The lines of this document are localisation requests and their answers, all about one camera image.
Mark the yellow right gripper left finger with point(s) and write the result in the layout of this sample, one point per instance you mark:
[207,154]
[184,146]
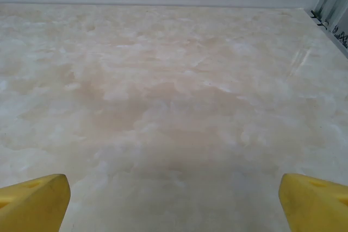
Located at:
[32,204]

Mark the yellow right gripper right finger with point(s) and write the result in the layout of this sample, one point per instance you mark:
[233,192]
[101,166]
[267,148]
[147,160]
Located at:
[318,207]

